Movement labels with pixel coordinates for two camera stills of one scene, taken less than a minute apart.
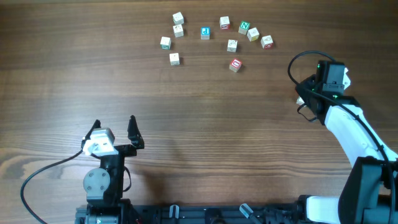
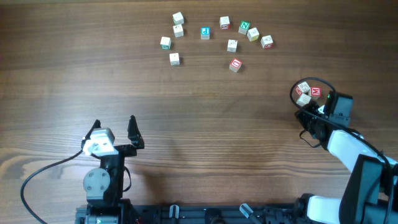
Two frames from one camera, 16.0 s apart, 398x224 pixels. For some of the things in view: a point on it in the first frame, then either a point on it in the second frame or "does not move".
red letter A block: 174,58 does not move
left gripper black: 123,149 does not move
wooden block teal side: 300,101 does not move
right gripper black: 308,83 to 300,116
